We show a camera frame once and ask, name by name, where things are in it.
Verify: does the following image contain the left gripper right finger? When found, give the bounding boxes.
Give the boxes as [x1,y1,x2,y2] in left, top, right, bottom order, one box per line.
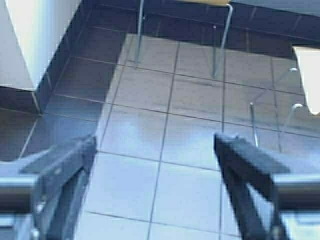
[213,133,290,240]

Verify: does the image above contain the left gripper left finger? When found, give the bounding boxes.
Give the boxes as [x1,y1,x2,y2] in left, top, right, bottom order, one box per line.
[21,135,97,240]

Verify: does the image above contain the wooden chair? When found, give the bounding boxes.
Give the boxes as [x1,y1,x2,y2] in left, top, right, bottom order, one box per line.
[248,43,320,153]
[133,0,234,79]

